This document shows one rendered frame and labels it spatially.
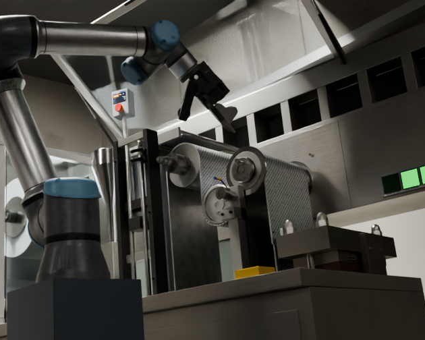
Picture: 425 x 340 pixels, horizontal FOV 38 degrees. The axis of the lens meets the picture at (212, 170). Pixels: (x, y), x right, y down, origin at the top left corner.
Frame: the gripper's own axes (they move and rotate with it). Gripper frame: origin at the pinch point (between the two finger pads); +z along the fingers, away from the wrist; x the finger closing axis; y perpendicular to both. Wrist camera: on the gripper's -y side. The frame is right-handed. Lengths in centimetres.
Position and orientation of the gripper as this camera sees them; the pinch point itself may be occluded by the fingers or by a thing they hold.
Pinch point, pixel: (229, 130)
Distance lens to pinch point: 179.3
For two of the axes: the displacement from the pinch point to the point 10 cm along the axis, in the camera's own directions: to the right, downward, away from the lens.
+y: 7.5, -6.6, -0.1
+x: -1.0, -1.4, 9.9
